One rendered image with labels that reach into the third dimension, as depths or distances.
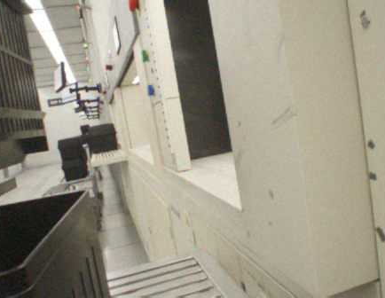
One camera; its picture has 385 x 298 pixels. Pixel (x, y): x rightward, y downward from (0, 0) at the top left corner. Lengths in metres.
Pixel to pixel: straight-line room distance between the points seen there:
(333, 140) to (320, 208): 0.05
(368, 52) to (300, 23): 0.05
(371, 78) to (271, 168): 0.09
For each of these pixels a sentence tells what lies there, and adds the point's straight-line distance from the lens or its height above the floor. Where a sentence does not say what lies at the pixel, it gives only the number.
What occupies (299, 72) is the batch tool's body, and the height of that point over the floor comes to 1.03.
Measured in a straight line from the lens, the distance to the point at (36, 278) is 0.28.
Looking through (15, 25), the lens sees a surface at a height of 1.14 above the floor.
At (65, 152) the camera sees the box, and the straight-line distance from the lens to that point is 4.47.
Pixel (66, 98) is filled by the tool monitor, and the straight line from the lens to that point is 5.62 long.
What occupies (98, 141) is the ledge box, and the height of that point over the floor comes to 0.91.
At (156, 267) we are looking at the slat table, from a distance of 0.64.
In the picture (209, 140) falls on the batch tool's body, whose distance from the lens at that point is 1.13.
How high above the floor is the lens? 1.01
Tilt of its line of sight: 5 degrees down
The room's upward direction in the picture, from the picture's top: 10 degrees counter-clockwise
